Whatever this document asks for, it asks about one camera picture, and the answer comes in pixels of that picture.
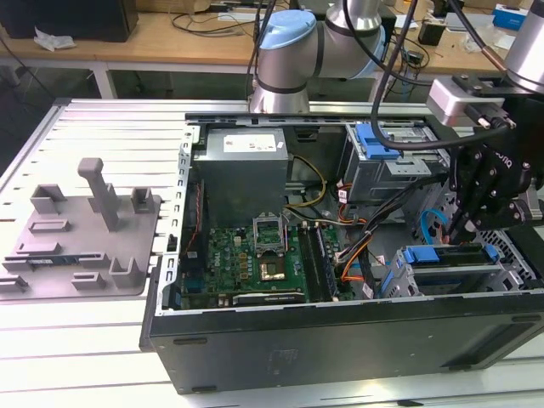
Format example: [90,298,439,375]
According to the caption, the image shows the metal disk bay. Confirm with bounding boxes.
[380,244,536,298]

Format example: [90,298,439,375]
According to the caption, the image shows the large black box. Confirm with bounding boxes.
[0,0,139,43]

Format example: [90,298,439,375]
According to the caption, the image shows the clear plastic bag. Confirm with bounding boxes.
[462,25,518,54]

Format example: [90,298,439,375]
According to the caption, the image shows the black PC case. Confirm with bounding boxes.
[139,104,544,396]

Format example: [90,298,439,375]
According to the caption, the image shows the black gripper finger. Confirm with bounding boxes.
[453,186,533,244]
[445,143,497,246]

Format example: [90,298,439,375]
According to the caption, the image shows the small black box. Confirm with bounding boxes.
[418,20,447,47]

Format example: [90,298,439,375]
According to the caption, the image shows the crumpled white plastic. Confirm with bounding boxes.
[33,27,77,53]

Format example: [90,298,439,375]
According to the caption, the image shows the blue drive cage latch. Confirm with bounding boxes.
[355,122,403,161]

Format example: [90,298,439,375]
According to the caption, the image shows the black looped desk cable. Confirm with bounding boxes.
[171,10,260,37]

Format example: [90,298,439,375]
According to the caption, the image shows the grey power supply unit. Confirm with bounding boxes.
[190,128,294,230]

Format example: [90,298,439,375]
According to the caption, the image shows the black cable bundle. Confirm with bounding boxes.
[335,176,447,264]

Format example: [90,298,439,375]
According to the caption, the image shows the installed RAM stick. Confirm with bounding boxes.
[314,224,340,299]

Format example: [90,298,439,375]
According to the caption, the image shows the metal optical drive cage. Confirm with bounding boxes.
[342,122,454,205]

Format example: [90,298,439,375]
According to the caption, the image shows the black desktop box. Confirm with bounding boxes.
[380,14,399,48]

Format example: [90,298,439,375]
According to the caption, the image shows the orange looped wire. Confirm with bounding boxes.
[337,254,366,284]

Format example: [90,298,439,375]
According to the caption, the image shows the grey parts rack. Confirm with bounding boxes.
[0,156,165,301]

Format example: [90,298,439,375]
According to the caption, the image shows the metal socket cover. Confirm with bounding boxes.
[252,211,286,258]

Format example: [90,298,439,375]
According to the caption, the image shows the hard disk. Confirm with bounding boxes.
[377,242,498,298]

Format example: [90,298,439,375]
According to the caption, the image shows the black cable with connector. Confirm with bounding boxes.
[250,0,278,102]

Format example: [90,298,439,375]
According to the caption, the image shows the RAM stick with white label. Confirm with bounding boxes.
[27,253,82,267]

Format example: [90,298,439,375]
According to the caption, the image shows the CPU socket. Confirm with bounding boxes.
[258,259,288,284]

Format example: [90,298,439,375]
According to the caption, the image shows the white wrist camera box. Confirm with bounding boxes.
[426,77,509,128]

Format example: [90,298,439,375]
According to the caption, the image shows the blue cardboard box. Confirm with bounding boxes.
[492,3,530,31]

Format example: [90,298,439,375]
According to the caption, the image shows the yellow and black wires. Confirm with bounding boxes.
[283,155,328,210]

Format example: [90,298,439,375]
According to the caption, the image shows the blue data wire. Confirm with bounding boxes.
[418,207,450,247]

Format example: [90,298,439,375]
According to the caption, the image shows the black camera cable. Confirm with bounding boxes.
[369,0,518,152]

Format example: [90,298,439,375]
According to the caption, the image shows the black case fan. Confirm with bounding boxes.
[180,178,208,260]

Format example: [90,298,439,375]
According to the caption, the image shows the green motherboard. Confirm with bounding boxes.
[182,220,354,309]

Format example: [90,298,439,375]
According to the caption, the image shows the long wooden desk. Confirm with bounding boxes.
[0,8,544,101]

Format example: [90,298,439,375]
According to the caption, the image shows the flat grey device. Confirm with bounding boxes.
[444,12,468,33]

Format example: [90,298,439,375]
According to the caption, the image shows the black RAM slot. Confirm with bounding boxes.
[297,226,325,301]

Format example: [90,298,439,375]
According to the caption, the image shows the black graphics card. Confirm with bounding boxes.
[231,291,308,306]

